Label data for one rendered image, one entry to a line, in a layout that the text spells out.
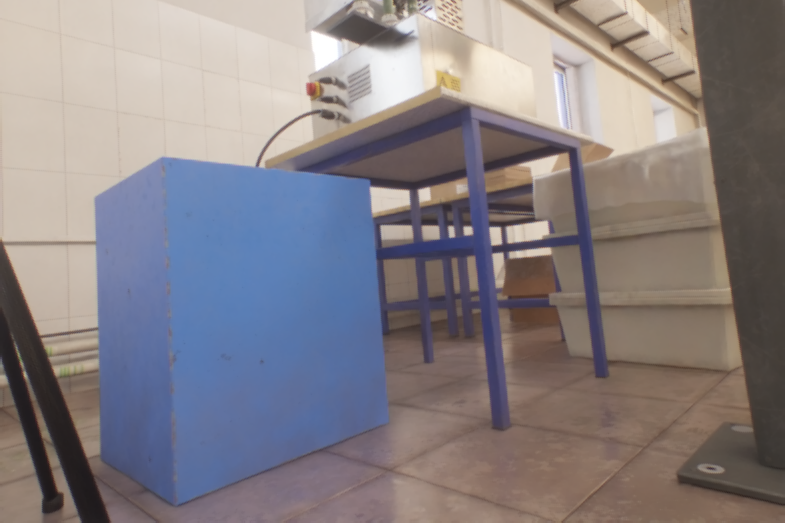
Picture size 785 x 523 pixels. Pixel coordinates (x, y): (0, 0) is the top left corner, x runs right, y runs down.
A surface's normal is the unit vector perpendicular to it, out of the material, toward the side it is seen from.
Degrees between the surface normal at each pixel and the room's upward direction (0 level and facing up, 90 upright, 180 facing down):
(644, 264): 96
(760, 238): 90
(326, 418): 90
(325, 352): 90
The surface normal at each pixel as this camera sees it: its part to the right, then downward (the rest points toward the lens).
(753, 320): -0.70, 0.00
